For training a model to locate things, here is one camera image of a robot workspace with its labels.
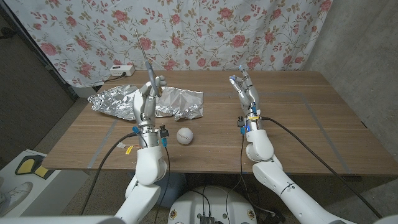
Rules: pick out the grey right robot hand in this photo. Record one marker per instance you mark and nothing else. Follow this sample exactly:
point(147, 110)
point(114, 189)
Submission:
point(250, 96)

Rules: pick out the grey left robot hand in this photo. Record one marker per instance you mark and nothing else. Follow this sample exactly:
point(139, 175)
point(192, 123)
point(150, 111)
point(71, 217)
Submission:
point(144, 105)

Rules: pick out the aluminum foil sheet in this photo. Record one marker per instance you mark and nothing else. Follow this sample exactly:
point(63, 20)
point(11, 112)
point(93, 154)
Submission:
point(180, 102)

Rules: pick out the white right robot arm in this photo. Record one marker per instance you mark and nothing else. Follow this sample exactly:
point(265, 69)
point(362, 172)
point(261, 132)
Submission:
point(261, 146)

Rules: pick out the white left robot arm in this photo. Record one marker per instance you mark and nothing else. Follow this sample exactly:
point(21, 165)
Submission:
point(150, 165)

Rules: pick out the white power strip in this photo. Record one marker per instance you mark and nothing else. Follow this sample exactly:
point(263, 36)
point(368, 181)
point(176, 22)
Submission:
point(122, 70)

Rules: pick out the white baseball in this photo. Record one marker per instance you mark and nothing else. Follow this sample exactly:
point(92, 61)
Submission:
point(185, 136)

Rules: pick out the grey blue bin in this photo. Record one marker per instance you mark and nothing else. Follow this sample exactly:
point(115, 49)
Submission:
point(177, 186)

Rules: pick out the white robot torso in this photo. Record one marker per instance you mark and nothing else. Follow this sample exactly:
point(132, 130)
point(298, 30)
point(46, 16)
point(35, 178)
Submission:
point(214, 205)

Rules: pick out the white floor sheet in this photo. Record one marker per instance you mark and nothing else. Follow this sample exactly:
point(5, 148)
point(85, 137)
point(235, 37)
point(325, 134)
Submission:
point(46, 183)

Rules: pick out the white shoe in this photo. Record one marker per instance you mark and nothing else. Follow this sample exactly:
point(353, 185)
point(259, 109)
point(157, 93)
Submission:
point(15, 194)

